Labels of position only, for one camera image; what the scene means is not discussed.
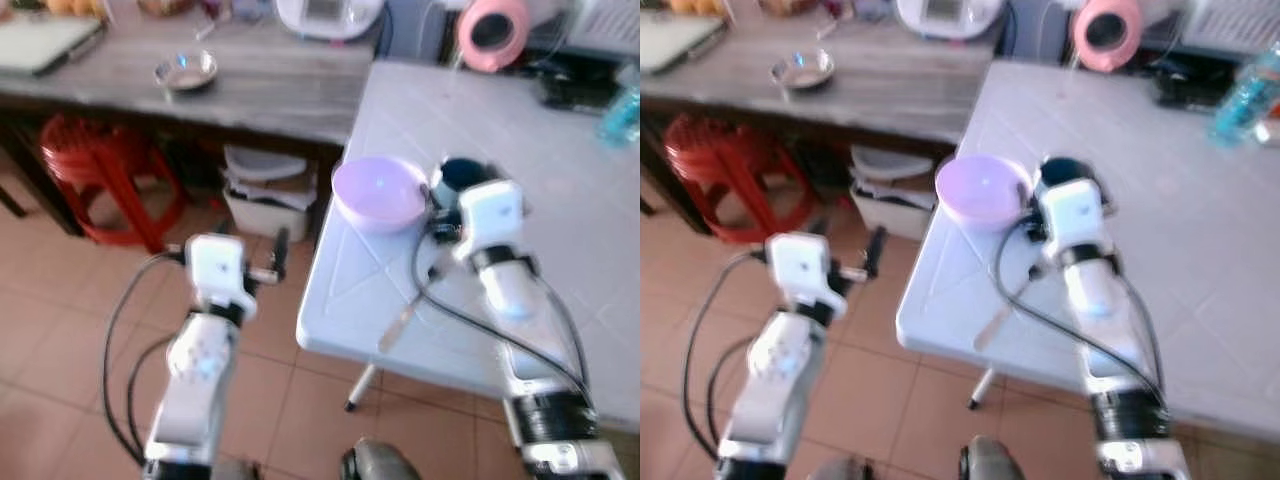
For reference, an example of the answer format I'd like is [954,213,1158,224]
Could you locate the teal plastic bottle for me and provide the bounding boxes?
[1211,44,1280,150]
[597,64,641,147]

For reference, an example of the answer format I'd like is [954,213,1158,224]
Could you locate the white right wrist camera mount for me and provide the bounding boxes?
[454,179,527,264]
[1035,178,1117,264]

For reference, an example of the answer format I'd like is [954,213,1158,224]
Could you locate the black appliance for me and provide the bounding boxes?
[1153,50,1253,111]
[539,50,641,113]

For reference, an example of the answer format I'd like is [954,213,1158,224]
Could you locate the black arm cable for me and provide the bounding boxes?
[993,222,1168,409]
[100,250,193,467]
[681,250,773,463]
[409,226,598,413]

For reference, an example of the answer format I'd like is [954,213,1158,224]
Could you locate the white storage box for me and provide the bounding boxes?
[221,144,318,243]
[849,144,938,242]

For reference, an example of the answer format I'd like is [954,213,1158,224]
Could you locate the beige long utensil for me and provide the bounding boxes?
[377,268,443,354]
[974,268,1043,352]

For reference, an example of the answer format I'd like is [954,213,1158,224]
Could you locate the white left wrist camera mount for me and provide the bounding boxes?
[765,232,848,317]
[186,234,260,312]

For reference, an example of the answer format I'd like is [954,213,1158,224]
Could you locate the grey robot foot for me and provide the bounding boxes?
[339,437,423,480]
[958,434,1038,480]

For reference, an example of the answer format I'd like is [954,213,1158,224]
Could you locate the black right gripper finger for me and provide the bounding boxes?
[427,192,464,245]
[1018,190,1051,244]

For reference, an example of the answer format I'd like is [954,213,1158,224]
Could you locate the pink round container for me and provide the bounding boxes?
[456,0,532,74]
[1071,0,1145,74]

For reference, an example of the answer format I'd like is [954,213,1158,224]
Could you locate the grey wooden counter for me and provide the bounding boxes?
[640,18,1001,241]
[0,18,377,246]

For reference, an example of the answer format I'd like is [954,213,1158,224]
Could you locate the grey slotted crate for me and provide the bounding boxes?
[555,0,641,58]
[1178,0,1280,57]

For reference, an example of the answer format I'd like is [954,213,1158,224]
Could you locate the white rice cooker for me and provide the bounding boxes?
[274,0,387,42]
[894,0,1007,42]

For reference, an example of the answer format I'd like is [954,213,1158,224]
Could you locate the red plastic stool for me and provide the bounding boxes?
[661,111,803,247]
[39,112,188,253]

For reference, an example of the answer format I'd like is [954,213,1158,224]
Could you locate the purple plastic bowl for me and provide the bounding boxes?
[331,155,432,236]
[935,154,1034,234]

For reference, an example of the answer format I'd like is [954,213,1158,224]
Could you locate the small metal bowl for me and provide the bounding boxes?
[153,49,219,94]
[769,47,837,92]

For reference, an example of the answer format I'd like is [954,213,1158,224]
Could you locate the white flat tray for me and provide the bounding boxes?
[0,10,108,78]
[640,10,728,77]

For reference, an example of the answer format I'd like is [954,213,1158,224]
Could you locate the white plastic folding table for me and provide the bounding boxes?
[895,58,1280,446]
[296,60,641,433]

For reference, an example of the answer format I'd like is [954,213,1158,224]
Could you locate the white table leg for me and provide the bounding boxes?
[966,367,1000,412]
[344,364,382,414]

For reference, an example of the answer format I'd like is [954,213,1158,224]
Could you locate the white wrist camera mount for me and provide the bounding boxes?
[186,234,260,312]
[454,179,527,264]
[1035,178,1117,264]
[765,232,848,317]

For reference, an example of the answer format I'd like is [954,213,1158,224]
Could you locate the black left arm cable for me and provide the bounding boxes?
[100,250,193,467]
[681,250,773,463]

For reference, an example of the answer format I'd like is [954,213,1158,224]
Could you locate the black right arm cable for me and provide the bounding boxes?
[993,222,1168,409]
[409,226,598,413]

